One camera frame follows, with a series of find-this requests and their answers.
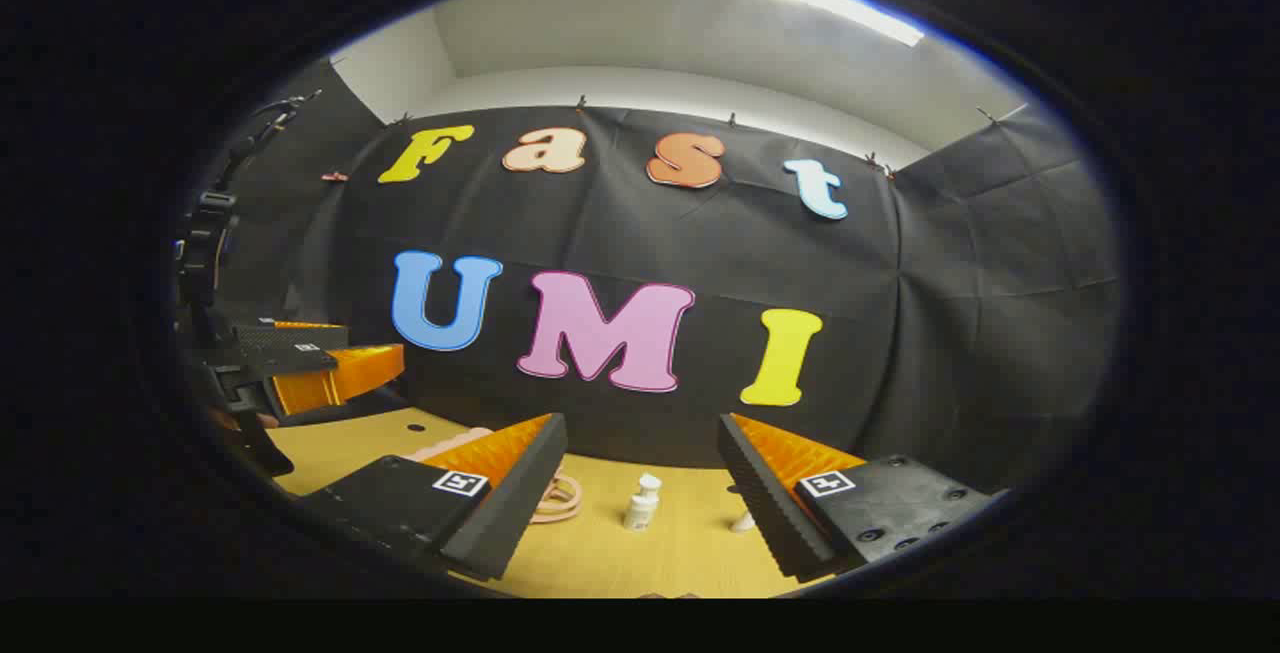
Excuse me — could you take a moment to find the white pump bottle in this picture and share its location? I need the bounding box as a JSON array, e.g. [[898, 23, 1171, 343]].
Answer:
[[623, 473, 663, 532]]

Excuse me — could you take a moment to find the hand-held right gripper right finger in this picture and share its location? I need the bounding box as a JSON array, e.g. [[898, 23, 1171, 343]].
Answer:
[[717, 412, 1001, 582]]

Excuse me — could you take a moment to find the pink suitcase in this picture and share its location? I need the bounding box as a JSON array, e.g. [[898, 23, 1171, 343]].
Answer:
[[405, 425, 585, 525]]

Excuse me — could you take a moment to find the black backdrop cloth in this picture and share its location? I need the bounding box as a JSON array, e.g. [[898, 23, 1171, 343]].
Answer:
[[215, 58, 1121, 494]]

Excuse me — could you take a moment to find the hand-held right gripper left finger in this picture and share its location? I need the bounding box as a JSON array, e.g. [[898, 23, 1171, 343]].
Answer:
[[298, 412, 569, 582]]

